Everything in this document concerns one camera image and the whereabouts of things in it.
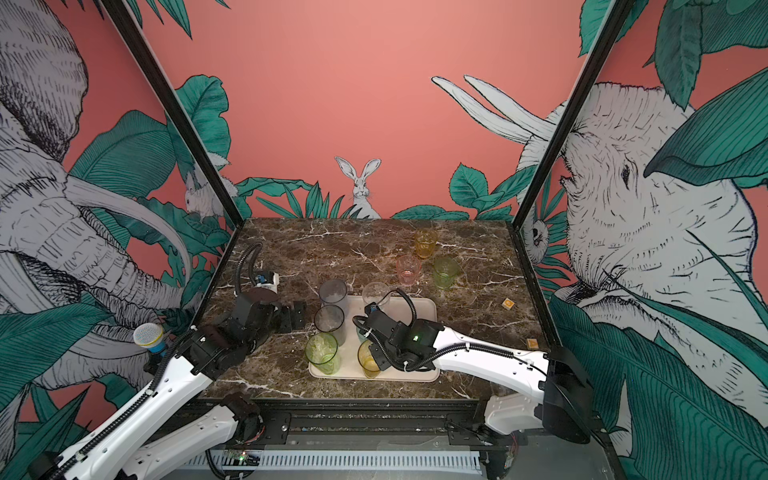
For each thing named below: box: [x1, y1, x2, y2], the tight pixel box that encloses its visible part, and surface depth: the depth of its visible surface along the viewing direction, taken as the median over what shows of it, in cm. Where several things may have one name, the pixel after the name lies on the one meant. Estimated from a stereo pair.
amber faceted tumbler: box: [415, 228, 438, 259], surface depth 117 cm
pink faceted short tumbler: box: [396, 255, 422, 286], surface depth 106 cm
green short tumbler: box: [433, 256, 460, 290], surface depth 106 cm
